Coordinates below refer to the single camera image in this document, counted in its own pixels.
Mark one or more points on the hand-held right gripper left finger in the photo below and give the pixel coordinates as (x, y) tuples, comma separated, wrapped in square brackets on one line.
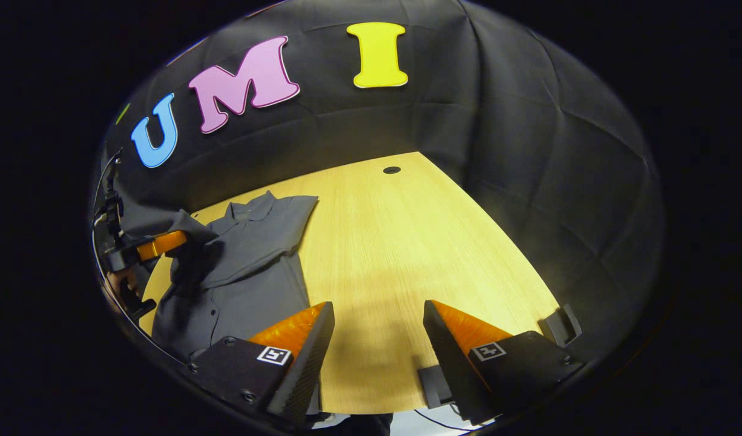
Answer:
[(304, 375)]

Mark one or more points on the black backdrop cloth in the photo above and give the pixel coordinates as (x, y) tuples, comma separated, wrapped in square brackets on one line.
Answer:
[(528, 151)]

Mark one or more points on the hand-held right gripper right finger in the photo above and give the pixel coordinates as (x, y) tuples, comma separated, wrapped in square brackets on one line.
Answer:
[(453, 369)]

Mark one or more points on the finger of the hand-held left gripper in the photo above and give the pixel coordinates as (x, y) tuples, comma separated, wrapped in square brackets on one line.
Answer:
[(160, 244)]

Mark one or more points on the grey collared shirt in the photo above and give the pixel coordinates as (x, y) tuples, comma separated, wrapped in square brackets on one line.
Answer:
[(244, 260)]

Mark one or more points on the black table edge bracket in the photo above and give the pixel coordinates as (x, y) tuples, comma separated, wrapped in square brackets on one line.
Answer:
[(561, 327), (433, 387)]

